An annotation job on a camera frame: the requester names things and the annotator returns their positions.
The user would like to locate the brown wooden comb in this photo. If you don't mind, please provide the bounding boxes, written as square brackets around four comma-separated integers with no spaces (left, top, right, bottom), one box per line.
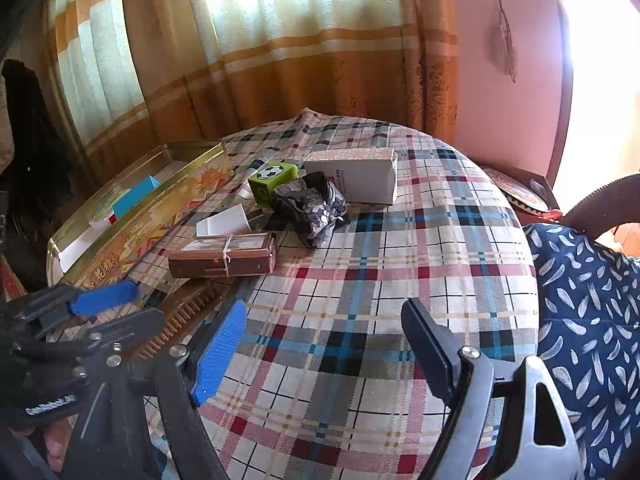
[132,280,223,361]

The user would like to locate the blue feather-print cloth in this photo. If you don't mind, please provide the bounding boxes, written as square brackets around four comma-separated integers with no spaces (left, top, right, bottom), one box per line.
[522,222,640,480]

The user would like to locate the orange and cream curtain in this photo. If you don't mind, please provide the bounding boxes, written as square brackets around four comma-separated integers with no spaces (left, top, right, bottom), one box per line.
[42,0,461,186]

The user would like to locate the dark hanging clothes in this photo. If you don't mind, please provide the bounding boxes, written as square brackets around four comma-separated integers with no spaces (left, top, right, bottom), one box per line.
[0,59,83,291]

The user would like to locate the round cookie tin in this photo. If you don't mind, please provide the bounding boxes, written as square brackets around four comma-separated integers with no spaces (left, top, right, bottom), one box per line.
[482,167,551,218]

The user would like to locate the teal block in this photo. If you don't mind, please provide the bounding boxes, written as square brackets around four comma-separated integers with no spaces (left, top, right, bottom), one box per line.
[112,176,161,218]

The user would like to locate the gold rectangular tin box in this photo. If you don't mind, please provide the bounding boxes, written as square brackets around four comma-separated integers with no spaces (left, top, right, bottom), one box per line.
[46,140,236,291]

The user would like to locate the brown box with rubber band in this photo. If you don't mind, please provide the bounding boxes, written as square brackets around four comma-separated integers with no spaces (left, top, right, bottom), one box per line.
[167,231,278,279]

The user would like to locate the person's left hand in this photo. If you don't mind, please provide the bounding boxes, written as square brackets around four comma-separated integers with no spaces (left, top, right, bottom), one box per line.
[15,417,71,473]

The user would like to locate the curtain tieback tassel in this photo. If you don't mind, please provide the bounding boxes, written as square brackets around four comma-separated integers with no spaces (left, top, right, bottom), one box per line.
[487,0,518,83]

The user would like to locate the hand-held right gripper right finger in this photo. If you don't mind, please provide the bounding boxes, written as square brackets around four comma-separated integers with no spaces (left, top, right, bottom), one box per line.
[401,297,583,480]

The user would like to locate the brown cardboard box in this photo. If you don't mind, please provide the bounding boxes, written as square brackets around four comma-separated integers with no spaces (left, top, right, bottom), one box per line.
[475,162,563,221]

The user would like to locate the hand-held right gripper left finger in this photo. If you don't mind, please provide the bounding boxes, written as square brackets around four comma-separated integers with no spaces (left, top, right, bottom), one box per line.
[65,299,248,480]

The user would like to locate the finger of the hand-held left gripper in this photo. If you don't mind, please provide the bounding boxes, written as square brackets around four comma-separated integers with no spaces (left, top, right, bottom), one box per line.
[10,280,138,329]
[30,308,166,368]

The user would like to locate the brown door frame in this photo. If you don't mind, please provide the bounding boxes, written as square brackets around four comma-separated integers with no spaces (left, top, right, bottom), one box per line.
[542,0,576,186]

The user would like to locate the beige floral-patterned box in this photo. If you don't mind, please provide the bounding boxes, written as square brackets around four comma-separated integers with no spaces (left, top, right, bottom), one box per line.
[302,147,399,206]

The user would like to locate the green soccer-print block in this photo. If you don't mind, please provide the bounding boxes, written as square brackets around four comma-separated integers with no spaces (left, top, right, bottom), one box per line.
[247,160,301,207]

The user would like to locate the white paper liner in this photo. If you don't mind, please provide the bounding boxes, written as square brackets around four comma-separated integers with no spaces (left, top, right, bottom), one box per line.
[57,160,193,273]

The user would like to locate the small white box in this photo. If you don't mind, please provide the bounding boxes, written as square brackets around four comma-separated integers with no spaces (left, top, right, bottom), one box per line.
[196,205,264,238]

